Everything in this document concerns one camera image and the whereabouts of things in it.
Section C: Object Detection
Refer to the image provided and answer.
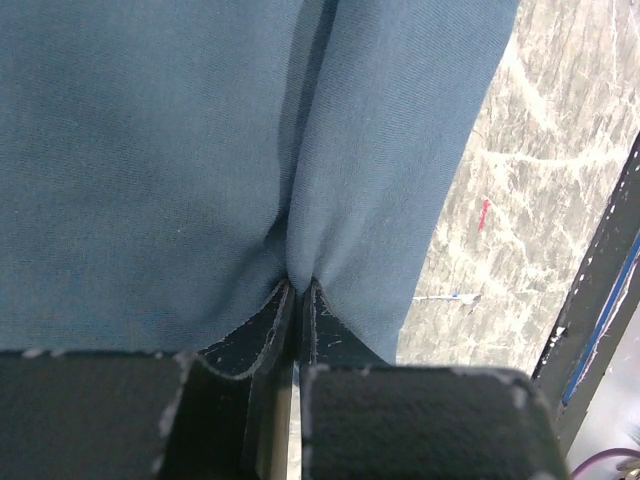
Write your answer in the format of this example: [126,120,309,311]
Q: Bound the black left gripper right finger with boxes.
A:
[299,283,569,480]

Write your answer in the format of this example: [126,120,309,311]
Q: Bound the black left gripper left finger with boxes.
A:
[1,280,295,479]

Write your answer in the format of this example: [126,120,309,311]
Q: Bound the blue-grey t-shirt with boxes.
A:
[1,1,518,361]

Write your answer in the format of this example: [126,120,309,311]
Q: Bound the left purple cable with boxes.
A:
[569,447,640,480]

